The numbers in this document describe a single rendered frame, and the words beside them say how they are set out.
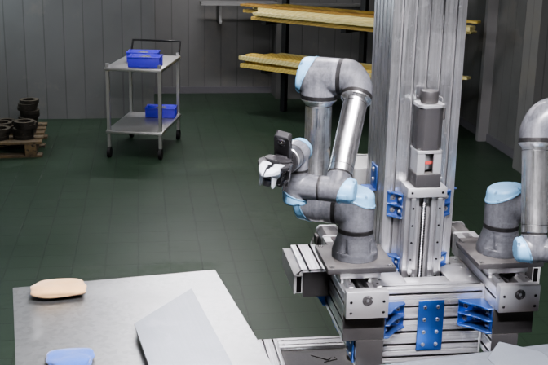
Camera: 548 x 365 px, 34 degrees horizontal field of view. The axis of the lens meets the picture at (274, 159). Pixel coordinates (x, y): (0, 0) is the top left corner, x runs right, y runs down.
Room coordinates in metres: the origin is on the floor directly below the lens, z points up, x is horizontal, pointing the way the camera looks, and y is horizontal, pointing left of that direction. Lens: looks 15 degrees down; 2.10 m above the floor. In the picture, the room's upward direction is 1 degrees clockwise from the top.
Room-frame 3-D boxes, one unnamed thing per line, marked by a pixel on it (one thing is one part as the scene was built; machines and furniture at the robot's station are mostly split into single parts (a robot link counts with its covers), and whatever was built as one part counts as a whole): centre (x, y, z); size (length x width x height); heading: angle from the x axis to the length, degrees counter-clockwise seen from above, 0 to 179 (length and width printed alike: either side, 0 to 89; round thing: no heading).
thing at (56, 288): (2.40, 0.61, 1.07); 0.16 x 0.10 x 0.04; 97
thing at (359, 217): (2.80, -0.26, 1.20); 0.13 x 0.12 x 0.14; 73
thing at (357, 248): (2.80, -0.27, 1.09); 0.15 x 0.15 x 0.10
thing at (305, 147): (2.59, -0.06, 1.43); 0.11 x 0.08 x 0.09; 163
